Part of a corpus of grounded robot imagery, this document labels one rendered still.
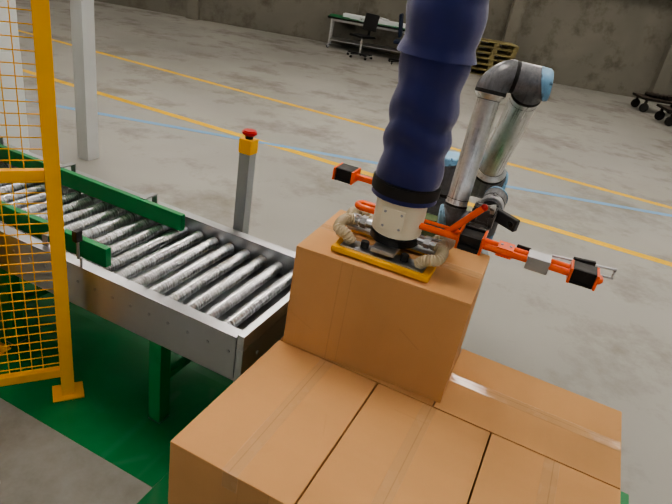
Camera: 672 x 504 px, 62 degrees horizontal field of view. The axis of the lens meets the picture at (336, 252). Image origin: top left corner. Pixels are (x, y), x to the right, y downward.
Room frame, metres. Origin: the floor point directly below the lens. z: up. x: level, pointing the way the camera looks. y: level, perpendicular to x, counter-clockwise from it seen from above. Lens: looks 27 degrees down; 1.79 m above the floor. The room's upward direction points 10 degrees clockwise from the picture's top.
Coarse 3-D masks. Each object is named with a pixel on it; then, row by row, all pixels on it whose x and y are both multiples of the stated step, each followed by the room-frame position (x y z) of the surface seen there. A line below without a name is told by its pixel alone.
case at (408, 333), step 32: (320, 256) 1.65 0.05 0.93; (416, 256) 1.76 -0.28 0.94; (448, 256) 1.81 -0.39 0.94; (480, 256) 1.85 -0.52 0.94; (320, 288) 1.65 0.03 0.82; (352, 288) 1.61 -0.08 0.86; (384, 288) 1.58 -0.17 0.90; (416, 288) 1.55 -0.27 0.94; (448, 288) 1.57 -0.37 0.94; (288, 320) 1.68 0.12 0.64; (320, 320) 1.64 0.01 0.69; (352, 320) 1.61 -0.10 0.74; (384, 320) 1.57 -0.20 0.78; (416, 320) 1.54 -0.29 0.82; (448, 320) 1.51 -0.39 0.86; (320, 352) 1.63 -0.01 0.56; (352, 352) 1.60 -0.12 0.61; (384, 352) 1.56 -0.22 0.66; (416, 352) 1.53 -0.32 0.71; (448, 352) 1.50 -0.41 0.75; (416, 384) 1.52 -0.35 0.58
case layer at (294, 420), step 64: (256, 384) 1.43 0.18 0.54; (320, 384) 1.48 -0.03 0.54; (384, 384) 1.54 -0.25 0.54; (448, 384) 1.61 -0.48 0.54; (512, 384) 1.67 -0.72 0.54; (192, 448) 1.12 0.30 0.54; (256, 448) 1.16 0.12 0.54; (320, 448) 1.21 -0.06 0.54; (384, 448) 1.25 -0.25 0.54; (448, 448) 1.30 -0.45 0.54; (512, 448) 1.35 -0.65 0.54; (576, 448) 1.40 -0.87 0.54
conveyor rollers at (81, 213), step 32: (0, 192) 2.48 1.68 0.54; (64, 192) 2.62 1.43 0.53; (64, 224) 2.30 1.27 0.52; (96, 224) 2.37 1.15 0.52; (160, 224) 2.42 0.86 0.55; (128, 256) 2.09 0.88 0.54; (160, 256) 2.14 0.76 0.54; (192, 256) 2.20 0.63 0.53; (224, 256) 2.28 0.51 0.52; (160, 288) 1.89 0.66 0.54; (192, 288) 1.93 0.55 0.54; (224, 288) 1.98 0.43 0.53; (256, 288) 2.05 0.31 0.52; (224, 320) 1.74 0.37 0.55
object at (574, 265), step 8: (576, 264) 1.58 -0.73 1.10; (584, 264) 1.59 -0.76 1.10; (576, 272) 1.55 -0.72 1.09; (584, 272) 1.53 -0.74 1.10; (592, 272) 1.54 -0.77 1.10; (568, 280) 1.54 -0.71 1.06; (576, 280) 1.54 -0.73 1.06; (584, 280) 1.54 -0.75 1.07; (592, 280) 1.53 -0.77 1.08; (592, 288) 1.52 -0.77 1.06
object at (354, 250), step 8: (336, 248) 1.67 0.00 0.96; (344, 248) 1.67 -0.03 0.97; (352, 248) 1.67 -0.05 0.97; (360, 248) 1.68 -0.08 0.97; (368, 248) 1.69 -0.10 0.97; (352, 256) 1.65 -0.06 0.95; (360, 256) 1.64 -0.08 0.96; (368, 256) 1.64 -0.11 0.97; (376, 256) 1.64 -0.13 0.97; (384, 256) 1.65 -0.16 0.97; (400, 256) 1.65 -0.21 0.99; (408, 256) 1.64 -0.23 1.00; (376, 264) 1.62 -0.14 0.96; (384, 264) 1.62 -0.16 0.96; (392, 264) 1.62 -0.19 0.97; (400, 264) 1.62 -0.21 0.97; (408, 264) 1.63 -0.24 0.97; (400, 272) 1.60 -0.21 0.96; (408, 272) 1.59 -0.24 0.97; (416, 272) 1.59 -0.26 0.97; (424, 272) 1.60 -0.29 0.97; (432, 272) 1.62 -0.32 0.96; (424, 280) 1.57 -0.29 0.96
